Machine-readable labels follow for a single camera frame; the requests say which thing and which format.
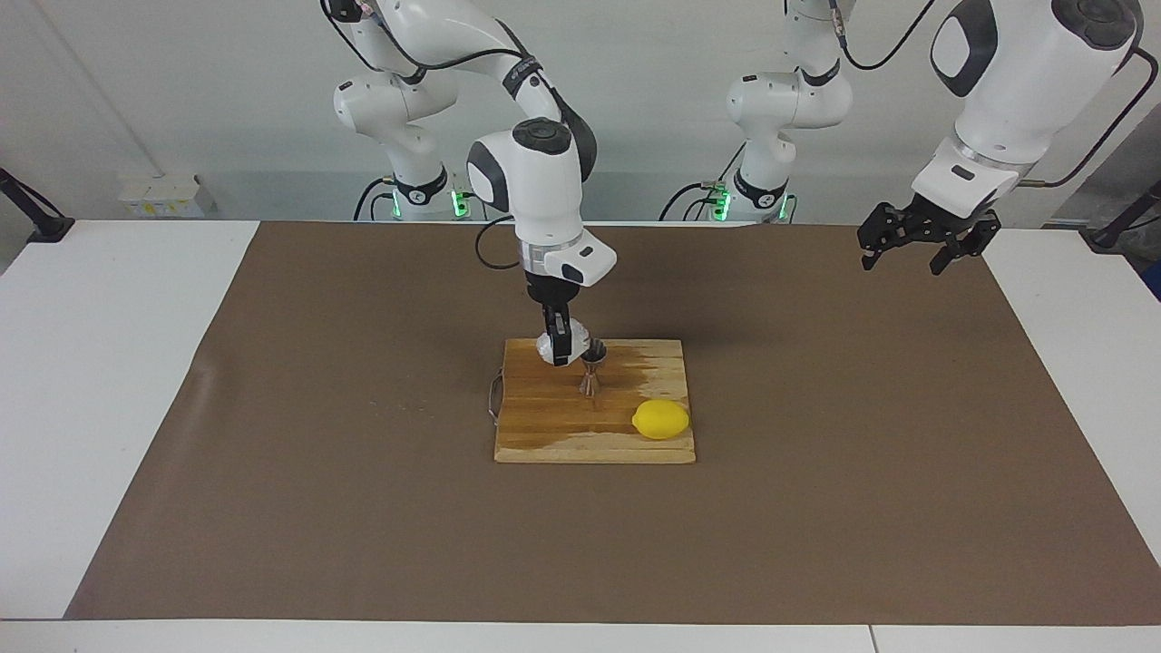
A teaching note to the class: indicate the black clamp stand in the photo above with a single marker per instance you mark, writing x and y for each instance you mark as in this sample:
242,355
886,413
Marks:
1107,238
50,227

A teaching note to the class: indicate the steel double jigger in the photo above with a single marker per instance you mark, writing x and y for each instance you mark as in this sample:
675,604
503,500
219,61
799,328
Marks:
590,385

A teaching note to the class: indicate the clear plastic cup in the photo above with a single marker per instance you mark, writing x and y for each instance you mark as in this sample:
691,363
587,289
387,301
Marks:
544,346

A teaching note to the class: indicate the wooden cutting board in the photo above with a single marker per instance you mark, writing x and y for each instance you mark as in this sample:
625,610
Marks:
562,426

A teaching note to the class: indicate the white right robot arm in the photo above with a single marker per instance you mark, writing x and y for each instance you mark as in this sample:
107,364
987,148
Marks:
540,190

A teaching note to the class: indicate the box of white bottles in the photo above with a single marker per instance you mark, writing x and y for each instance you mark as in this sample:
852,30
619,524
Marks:
163,198

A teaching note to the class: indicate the brown paper table mat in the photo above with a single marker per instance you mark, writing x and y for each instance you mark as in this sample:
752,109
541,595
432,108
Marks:
363,526

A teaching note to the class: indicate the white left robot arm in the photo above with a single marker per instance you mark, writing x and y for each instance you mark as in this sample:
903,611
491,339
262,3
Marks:
1025,73

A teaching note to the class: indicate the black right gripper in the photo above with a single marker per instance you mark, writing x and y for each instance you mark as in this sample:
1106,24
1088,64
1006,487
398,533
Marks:
553,290

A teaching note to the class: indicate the yellow lemon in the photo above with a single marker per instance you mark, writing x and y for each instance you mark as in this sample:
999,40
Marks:
660,420

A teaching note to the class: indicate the dark grey panel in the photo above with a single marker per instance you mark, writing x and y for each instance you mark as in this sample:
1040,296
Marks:
1116,154

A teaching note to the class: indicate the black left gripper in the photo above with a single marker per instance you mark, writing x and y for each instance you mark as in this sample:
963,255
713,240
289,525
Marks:
939,218

